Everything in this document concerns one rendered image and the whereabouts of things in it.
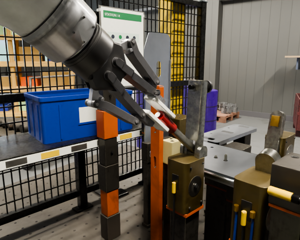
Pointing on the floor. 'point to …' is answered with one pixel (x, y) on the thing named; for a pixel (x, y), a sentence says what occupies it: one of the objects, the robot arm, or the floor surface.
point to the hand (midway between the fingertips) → (156, 114)
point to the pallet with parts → (226, 112)
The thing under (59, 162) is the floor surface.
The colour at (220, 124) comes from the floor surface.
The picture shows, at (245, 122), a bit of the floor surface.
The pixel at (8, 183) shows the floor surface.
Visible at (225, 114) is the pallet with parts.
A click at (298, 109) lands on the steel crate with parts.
